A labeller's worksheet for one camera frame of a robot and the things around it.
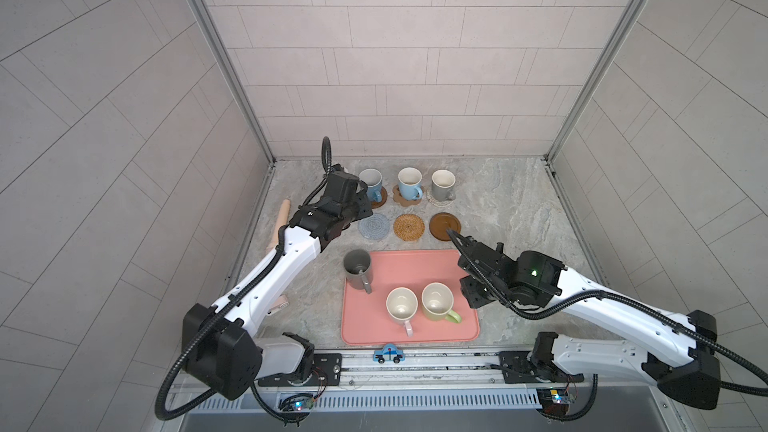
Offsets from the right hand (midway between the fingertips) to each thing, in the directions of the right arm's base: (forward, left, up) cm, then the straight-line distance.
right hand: (465, 296), depth 71 cm
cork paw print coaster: (+39, +15, -10) cm, 43 cm away
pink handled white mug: (+2, +15, -10) cm, 18 cm away
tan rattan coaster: (+27, +11, -11) cm, 31 cm away
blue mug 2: (+38, +10, -1) cm, 40 cm away
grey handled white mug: (+37, 0, -2) cm, 37 cm away
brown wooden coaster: (+40, +19, -10) cm, 45 cm away
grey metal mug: (+12, +27, -7) cm, 31 cm away
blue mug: (+43, +23, -5) cm, 49 cm away
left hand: (+25, +22, +10) cm, 34 cm away
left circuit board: (-18, +38, -8) cm, 43 cm away
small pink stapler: (+5, +48, -8) cm, 49 cm away
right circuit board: (-20, -18, -13) cm, 31 cm away
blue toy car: (-9, +19, -10) cm, 23 cm away
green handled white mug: (+3, +6, -10) cm, 12 cm away
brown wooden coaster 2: (+28, +1, -10) cm, 30 cm away
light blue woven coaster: (+28, +23, -10) cm, 37 cm away
